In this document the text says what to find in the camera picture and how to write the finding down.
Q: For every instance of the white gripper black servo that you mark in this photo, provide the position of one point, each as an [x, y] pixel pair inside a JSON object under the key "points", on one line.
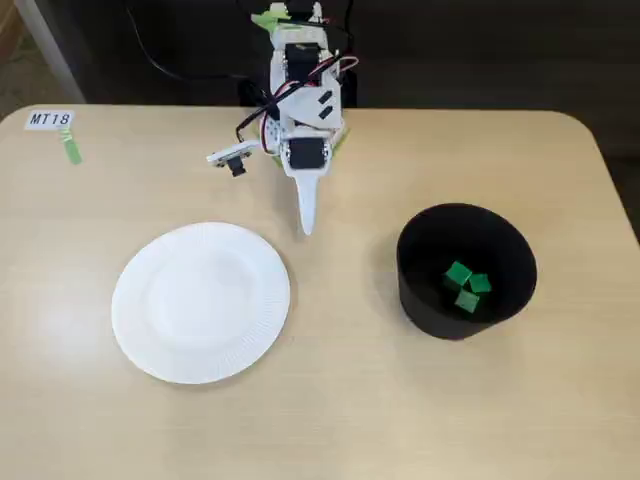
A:
{"points": [[305, 154]]}

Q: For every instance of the green cube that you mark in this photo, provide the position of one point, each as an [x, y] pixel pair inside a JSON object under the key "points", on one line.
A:
{"points": [[481, 283], [467, 301], [458, 272]]}

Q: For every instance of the light green tape on arm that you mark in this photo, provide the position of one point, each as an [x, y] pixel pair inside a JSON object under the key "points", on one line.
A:
{"points": [[267, 19]]}

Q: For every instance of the black pot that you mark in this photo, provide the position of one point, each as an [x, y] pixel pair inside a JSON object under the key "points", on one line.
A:
{"points": [[430, 315]]}

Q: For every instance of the white paper plate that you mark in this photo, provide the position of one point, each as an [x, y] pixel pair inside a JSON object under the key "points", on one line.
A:
{"points": [[200, 305]]}

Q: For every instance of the green tape strip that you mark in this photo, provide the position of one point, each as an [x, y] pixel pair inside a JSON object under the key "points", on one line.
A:
{"points": [[70, 146]]}

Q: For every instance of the white MT18 label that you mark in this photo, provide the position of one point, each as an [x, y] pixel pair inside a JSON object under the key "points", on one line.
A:
{"points": [[49, 119]]}

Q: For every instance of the white wrist camera board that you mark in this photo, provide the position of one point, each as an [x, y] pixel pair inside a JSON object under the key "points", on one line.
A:
{"points": [[231, 156]]}

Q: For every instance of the white metal post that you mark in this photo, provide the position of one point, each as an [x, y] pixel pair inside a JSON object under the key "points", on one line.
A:
{"points": [[50, 50]]}

